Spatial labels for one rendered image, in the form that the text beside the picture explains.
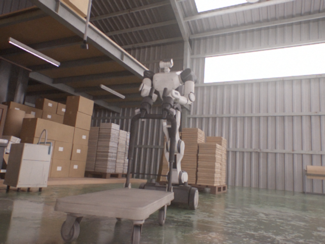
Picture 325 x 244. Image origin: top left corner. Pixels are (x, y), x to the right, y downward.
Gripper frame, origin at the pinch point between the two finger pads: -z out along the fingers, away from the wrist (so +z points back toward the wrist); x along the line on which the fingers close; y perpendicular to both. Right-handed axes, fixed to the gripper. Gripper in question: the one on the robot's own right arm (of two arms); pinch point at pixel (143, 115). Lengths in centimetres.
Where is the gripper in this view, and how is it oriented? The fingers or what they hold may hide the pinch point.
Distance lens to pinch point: 196.6
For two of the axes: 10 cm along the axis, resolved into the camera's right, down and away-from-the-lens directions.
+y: 9.8, 0.4, -1.8
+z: 1.5, -7.6, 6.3
